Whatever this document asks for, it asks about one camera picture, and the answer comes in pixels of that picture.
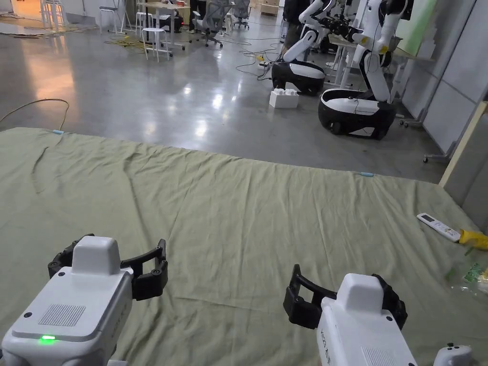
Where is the bed with pale green sheet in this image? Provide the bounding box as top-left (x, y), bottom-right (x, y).
top-left (0, 127), bottom-right (488, 366)

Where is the pale wooden board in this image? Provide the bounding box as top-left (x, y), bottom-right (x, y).
top-left (438, 101), bottom-right (488, 188)

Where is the tangled yellow cable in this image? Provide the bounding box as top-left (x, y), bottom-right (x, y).
top-left (104, 35), bottom-right (149, 53)

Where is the white and black robot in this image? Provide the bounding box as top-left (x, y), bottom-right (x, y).
top-left (319, 0), bottom-right (409, 141)
top-left (271, 0), bottom-right (332, 97)

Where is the white foam block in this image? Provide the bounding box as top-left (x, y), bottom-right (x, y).
top-left (268, 88), bottom-right (300, 110)

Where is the yellow cable on floor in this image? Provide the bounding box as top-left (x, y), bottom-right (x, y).
top-left (0, 98), bottom-right (71, 131)

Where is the clear bag with green print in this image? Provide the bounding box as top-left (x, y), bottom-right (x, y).
top-left (449, 247), bottom-right (488, 295)

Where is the yellow plastic bag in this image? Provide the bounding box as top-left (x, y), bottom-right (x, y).
top-left (458, 228), bottom-right (488, 251)

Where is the wooden desk with white legs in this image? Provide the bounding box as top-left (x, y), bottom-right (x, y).
top-left (146, 1), bottom-right (192, 51)

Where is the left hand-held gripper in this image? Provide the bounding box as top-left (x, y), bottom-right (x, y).
top-left (0, 234), bottom-right (169, 366)

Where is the grey office chair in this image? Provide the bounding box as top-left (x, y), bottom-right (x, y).
top-left (232, 0), bottom-right (251, 30)
top-left (193, 0), bottom-right (226, 49)

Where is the white remote control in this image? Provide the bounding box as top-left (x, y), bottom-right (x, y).
top-left (416, 212), bottom-right (462, 242)

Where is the white round stool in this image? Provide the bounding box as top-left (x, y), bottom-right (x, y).
top-left (99, 6), bottom-right (122, 34)
top-left (135, 11), bottom-right (154, 39)
top-left (141, 27), bottom-right (171, 62)

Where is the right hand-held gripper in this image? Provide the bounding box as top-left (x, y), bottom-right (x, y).
top-left (282, 264), bottom-right (419, 366)

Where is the white hand controller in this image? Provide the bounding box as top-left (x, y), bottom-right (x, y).
top-left (432, 343), bottom-right (474, 366)

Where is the white-legged table behind robots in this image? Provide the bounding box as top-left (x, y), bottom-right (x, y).
top-left (327, 32), bottom-right (436, 101)

